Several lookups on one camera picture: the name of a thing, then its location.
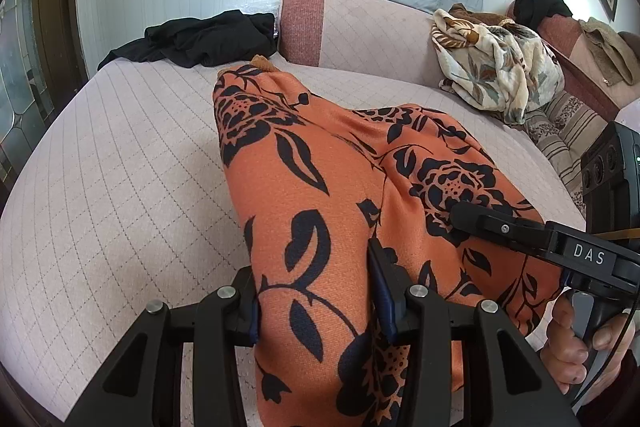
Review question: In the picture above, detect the orange black floral blouse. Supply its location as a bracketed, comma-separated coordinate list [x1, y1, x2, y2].
[213, 64, 560, 426]

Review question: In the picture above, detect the black clothes pile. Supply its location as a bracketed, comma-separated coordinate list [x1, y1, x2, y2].
[98, 10, 278, 68]

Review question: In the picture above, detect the person's right hand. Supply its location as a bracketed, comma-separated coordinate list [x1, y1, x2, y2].
[539, 295, 636, 404]

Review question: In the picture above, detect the striped brown cushion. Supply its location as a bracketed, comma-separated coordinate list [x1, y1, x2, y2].
[524, 91, 606, 216]

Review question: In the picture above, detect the cream floral blanket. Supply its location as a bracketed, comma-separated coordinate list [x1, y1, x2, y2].
[431, 9, 565, 126]

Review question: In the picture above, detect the tan towel on backrest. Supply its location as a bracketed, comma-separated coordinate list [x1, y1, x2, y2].
[579, 17, 639, 86]

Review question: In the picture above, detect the black garment on backrest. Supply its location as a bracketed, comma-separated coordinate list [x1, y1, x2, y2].
[513, 0, 573, 30]

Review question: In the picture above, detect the pink sofa armrest bolster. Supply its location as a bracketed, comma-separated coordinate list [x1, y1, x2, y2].
[279, 0, 444, 88]

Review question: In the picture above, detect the stained glass wooden door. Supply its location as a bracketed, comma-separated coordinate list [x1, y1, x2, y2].
[1, 0, 88, 202]

